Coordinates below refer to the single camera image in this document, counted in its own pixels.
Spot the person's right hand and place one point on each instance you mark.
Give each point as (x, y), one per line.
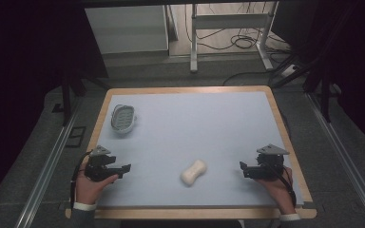
(278, 190)

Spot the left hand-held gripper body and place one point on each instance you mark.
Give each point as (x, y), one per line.
(97, 166)

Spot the light blue table mat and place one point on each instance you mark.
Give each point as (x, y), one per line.
(190, 133)

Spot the dark curtain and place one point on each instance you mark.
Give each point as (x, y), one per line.
(22, 63)
(355, 47)

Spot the white cabinet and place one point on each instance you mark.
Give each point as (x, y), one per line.
(126, 28)

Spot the person's left hand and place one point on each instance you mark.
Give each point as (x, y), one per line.
(90, 188)

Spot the white metal table frame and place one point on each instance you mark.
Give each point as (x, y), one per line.
(229, 21)

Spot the black metal stand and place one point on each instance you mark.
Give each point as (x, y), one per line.
(66, 98)
(324, 91)

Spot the black floor frame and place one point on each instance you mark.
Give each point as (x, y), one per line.
(76, 136)

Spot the grey oval soap dish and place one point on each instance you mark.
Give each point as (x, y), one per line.
(123, 118)

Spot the white soap bar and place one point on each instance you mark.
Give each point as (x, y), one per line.
(193, 172)

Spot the white power strip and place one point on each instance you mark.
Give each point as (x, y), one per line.
(289, 71)

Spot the aluminium floor rail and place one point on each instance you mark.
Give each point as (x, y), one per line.
(44, 177)
(345, 158)

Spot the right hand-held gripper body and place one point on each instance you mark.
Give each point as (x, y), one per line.
(267, 164)

